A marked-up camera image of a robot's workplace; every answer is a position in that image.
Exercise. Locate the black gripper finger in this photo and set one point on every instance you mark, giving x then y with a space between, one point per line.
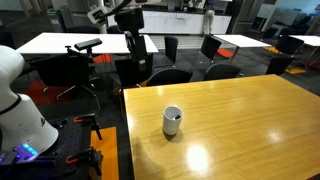
142 50
129 41

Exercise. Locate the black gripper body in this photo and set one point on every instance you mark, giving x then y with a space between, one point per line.
129 20

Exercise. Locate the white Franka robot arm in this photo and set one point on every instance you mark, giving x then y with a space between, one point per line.
20 123

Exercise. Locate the white ceramic mug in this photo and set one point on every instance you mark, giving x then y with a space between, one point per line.
171 125

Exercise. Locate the white kitchen counter cabinets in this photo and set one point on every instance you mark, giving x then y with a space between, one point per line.
166 23

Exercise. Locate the standing person in beige trousers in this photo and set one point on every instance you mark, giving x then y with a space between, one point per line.
209 18

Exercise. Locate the grey waste bin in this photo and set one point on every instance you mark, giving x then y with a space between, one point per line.
55 18

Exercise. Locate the large white table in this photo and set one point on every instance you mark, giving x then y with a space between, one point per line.
50 43

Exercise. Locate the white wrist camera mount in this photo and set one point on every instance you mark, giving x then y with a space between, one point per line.
96 13

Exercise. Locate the black stereo camera bar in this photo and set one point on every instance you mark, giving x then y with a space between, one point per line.
88 43

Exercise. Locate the black camera tripod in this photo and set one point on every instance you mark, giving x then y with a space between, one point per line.
89 60

